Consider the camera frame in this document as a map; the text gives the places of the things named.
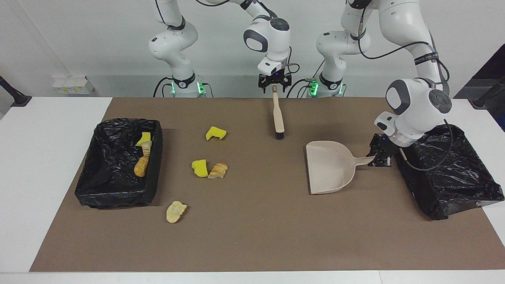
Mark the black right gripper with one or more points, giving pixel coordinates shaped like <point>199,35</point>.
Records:
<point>275,78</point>

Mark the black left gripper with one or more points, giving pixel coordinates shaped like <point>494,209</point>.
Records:
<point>384,145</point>

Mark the beige hand brush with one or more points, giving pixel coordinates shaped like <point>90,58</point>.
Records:
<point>279,118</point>

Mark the beige plastic dustpan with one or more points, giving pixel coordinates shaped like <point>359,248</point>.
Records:
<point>331,169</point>

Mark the striped croissant piece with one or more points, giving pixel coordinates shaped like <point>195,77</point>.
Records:
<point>217,171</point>

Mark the green and yellow sponge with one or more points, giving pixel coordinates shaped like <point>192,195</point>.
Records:
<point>144,139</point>

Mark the pale toast slice piece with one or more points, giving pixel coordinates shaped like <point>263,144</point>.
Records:
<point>146,149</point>

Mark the brown bread roll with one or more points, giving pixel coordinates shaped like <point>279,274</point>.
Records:
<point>141,166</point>

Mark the pale bread piece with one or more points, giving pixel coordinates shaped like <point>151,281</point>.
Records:
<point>175,212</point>

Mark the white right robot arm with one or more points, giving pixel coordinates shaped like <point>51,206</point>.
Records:
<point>173,43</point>

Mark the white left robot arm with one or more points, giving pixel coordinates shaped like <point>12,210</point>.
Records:
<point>418,106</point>

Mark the black bag lined bin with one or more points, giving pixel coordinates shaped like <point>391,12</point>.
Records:
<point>453,185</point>
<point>110,173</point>

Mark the notched yellow sponge piece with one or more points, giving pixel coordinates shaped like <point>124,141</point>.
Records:
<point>215,133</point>

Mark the black stand foot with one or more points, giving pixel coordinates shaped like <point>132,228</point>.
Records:
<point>17,98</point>
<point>487,94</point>

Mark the brown table mat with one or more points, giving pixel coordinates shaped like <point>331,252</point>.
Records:
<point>252,244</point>

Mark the white wall power strip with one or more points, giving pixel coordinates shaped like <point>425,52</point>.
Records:
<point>73,85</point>

